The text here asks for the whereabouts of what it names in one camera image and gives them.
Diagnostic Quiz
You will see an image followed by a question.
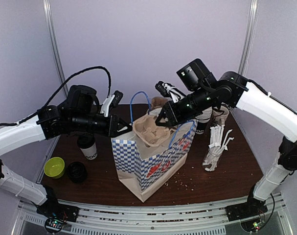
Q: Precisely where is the beige ceramic mug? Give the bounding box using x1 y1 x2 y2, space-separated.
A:
211 106 229 126

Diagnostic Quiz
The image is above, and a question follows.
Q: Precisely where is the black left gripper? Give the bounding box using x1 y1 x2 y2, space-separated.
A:
70 112 132 138

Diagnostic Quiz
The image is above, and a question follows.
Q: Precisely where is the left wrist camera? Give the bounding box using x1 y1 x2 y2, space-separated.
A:
99 91 123 117

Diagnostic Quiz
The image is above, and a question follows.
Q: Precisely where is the stack of black cup lids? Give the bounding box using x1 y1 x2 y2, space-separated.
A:
67 162 88 184

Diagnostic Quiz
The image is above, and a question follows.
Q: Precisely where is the stack of paper cups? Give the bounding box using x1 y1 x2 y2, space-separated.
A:
195 107 212 135

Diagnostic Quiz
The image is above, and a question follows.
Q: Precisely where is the brown pulp cup carrier stack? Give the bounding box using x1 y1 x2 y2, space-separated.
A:
150 96 169 110

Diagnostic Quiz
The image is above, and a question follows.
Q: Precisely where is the left aluminium frame post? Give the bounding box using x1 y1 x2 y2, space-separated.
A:
43 0 66 84

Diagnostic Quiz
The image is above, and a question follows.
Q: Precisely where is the black plastic cup lid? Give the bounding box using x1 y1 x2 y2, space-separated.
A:
77 136 95 149

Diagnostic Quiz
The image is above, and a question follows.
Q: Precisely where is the aluminium frame post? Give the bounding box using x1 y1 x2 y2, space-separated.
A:
43 0 66 84
238 0 259 75

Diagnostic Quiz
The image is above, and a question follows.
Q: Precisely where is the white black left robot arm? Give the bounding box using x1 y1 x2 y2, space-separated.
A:
0 85 132 217

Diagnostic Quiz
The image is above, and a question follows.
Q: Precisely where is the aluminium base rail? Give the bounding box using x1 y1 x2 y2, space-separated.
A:
16 192 286 235

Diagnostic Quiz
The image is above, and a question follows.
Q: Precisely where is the single white paper cup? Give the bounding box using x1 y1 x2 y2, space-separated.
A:
81 143 98 160

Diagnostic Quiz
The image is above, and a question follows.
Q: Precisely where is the blue checkered paper bag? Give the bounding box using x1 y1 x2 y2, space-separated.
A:
111 91 198 203

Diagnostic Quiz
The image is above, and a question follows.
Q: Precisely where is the glass of wrapped straws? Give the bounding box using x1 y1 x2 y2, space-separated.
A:
202 124 234 172

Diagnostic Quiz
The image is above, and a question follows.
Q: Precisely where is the single brown pulp cup carrier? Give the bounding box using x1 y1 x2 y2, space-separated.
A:
132 115 171 147

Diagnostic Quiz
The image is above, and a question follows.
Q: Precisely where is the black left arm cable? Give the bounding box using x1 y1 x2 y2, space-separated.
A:
0 65 113 133

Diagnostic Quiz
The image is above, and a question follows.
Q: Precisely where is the right aluminium frame post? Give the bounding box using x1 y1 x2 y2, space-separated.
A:
238 0 259 75

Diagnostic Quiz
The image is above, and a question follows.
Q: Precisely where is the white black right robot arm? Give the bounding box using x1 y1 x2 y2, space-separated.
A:
155 68 297 216

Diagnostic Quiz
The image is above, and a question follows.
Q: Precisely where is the green bowl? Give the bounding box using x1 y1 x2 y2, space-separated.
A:
44 157 66 179

